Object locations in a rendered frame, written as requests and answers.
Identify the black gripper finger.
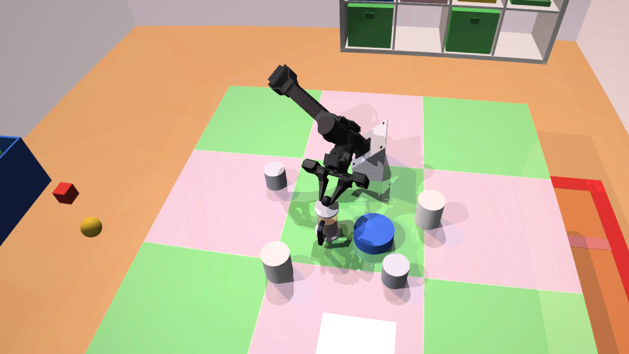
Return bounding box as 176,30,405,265
330,178,352,204
314,172,329,201

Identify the glass french press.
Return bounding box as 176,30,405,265
314,196,340,246

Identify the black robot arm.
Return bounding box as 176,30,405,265
268,64,371,171

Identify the blue short cylinder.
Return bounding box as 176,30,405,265
354,213,395,255

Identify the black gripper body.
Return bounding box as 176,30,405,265
302,146,369,189

